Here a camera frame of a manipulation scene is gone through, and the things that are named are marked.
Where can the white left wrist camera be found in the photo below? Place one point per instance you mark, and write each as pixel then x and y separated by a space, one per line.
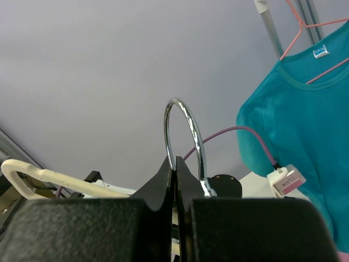
pixel 284 180

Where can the white and metal clothes rack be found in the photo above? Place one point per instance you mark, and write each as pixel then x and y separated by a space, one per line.
pixel 263 9

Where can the cream hanger with metal hook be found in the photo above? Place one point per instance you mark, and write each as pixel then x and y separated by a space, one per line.
pixel 150 209

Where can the pink t shirt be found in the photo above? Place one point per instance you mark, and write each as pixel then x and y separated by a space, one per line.
pixel 344 257

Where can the teal t shirt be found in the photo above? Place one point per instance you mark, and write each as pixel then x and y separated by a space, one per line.
pixel 301 112

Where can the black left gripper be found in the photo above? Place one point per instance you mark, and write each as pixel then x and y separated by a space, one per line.
pixel 226 186

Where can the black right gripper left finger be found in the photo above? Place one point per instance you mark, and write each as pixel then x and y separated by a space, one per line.
pixel 72 229

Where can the pink wire hanger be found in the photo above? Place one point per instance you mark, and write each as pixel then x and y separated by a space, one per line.
pixel 302 25

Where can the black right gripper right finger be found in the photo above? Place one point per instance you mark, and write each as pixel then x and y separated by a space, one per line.
pixel 247 229

